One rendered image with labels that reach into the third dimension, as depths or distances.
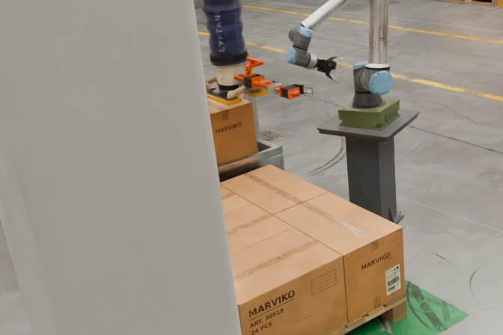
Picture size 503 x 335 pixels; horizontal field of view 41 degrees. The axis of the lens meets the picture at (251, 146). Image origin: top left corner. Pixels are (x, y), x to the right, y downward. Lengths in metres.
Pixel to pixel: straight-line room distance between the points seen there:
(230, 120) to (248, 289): 1.46
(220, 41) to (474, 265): 2.00
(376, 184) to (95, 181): 4.12
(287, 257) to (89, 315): 2.95
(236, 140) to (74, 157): 3.99
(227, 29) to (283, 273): 1.48
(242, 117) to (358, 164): 0.82
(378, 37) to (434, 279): 1.45
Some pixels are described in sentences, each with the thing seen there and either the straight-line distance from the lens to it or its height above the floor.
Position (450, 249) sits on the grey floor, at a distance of 4.44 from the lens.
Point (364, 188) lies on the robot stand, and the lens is 4.53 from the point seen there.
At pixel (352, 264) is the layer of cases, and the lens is 3.40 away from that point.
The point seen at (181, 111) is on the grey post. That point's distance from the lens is 0.40.
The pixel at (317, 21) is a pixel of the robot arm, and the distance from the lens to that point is 4.12.
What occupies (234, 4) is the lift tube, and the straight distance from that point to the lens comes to 3.95.
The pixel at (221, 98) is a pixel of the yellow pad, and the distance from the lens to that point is 4.02.
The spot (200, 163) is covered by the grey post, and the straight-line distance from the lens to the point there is 0.42.
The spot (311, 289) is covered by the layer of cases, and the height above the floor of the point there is 0.44.
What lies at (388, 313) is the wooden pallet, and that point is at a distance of 3.79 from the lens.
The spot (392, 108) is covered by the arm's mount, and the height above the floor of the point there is 0.83.
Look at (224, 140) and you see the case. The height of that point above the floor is 0.76.
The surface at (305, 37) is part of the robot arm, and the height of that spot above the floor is 1.39.
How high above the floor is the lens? 2.26
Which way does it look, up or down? 21 degrees down
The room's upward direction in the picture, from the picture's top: 7 degrees counter-clockwise
